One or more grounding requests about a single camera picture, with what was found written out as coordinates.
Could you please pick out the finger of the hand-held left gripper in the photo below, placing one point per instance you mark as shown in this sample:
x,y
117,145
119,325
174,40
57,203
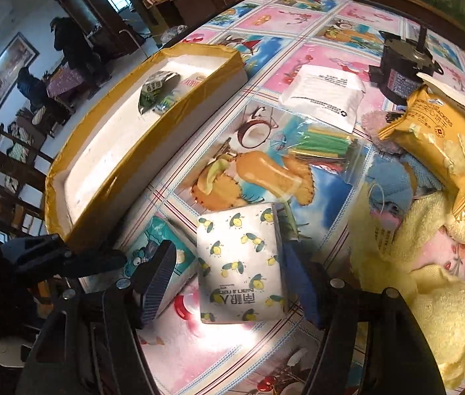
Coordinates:
x,y
88,263

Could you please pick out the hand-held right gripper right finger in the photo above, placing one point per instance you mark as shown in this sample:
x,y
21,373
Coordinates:
x,y
298,286

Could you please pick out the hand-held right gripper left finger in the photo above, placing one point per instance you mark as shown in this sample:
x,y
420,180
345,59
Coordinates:
x,y
156,286

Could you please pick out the lemon print tissue pack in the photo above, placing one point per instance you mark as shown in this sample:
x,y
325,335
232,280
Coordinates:
x,y
236,263

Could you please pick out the white foam box yellow tape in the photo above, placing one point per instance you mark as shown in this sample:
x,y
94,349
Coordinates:
x,y
105,144

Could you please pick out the blue terry towel yellow ribbon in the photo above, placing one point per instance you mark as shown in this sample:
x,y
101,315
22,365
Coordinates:
x,y
389,181

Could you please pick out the light blue fluffy cloth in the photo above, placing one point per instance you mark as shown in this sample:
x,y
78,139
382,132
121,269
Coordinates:
x,y
424,170

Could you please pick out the teal cartoon tissue pack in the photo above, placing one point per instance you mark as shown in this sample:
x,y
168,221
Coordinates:
x,y
150,242

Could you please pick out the dark wooden chair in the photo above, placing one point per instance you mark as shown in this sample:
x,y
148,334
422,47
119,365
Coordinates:
x,y
10,173

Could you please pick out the yellow fluffy towel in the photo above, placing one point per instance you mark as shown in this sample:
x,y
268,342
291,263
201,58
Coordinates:
x,y
422,296

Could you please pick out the zip bag of coloured sticks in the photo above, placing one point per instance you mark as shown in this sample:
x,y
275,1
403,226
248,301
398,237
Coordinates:
x,y
323,144

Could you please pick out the pink plush cloth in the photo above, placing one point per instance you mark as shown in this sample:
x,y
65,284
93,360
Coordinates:
x,y
442,255

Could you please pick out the pink fluffy round pad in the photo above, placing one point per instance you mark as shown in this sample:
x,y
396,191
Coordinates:
x,y
374,125

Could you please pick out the table with pink cloth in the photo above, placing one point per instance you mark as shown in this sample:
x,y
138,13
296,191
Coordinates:
x,y
65,82

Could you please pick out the green snack packet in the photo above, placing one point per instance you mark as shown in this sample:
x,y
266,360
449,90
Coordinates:
x,y
154,88

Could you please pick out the yellow cracker packet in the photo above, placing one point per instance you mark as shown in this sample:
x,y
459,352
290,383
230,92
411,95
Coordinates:
x,y
434,140

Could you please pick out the pink snack packet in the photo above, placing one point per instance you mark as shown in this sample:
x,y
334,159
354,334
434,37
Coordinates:
x,y
191,84

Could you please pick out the black cylindrical container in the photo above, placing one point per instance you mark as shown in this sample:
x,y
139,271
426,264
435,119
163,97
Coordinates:
x,y
401,70

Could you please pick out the dark wooden cabinet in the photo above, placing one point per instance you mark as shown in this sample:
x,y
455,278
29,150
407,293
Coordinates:
x,y
88,12

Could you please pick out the cartoon printed tablecloth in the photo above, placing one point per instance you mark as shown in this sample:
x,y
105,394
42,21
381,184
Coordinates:
x,y
298,20

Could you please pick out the framed wall picture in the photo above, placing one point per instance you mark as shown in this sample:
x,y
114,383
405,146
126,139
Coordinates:
x,y
4,74

